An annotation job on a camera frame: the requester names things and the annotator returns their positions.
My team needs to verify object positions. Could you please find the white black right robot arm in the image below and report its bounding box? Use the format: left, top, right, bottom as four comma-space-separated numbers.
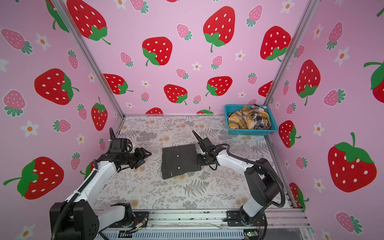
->
197, 146, 286, 226

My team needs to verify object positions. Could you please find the dark grey pinstriped shirt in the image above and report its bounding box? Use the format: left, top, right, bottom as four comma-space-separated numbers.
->
161, 144, 202, 180

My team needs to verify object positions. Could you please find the grey white plaid shirt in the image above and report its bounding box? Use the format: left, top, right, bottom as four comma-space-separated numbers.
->
251, 104, 272, 130

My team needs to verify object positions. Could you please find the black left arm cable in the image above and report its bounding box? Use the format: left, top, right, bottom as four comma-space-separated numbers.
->
50, 127, 133, 240

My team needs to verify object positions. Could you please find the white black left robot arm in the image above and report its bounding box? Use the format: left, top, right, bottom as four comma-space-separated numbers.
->
50, 138, 152, 240

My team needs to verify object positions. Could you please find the aluminium frame post left corner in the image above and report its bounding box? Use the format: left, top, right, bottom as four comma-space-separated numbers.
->
53, 1, 125, 118

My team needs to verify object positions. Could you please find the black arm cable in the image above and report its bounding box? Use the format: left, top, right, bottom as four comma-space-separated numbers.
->
50, 127, 133, 240
191, 129, 286, 240

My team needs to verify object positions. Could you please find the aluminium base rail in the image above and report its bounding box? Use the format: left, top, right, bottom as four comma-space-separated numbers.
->
59, 207, 316, 240

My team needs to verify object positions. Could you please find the aluminium frame post corner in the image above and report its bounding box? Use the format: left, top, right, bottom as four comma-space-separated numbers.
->
53, 1, 125, 118
264, 0, 320, 105

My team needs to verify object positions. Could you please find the yellow plaid shirt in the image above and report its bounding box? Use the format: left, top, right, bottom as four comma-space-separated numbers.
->
228, 106, 255, 130

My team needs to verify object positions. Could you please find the teal plastic basket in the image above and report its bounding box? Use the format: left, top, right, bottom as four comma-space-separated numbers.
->
225, 105, 278, 136

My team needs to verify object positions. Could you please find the aluminium frame post right corner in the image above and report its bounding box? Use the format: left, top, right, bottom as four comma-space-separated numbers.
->
264, 0, 320, 105

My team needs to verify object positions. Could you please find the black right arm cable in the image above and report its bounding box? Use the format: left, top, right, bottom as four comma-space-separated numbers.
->
191, 129, 286, 240

